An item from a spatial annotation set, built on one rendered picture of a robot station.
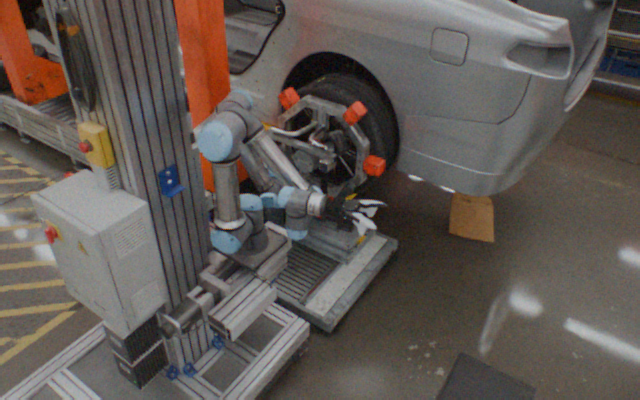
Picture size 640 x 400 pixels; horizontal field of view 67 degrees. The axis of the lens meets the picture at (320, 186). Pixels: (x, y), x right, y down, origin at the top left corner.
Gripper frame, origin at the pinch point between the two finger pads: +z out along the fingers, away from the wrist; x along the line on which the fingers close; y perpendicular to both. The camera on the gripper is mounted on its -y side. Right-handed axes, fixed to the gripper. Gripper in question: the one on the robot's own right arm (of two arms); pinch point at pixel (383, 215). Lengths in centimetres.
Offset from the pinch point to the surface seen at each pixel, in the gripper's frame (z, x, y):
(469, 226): 34, -179, 99
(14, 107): -334, -143, 70
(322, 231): -52, -109, 87
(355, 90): -40, -103, -7
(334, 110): -46, -88, 1
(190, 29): -113, -68, -32
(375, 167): -21, -85, 25
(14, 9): -291, -126, -13
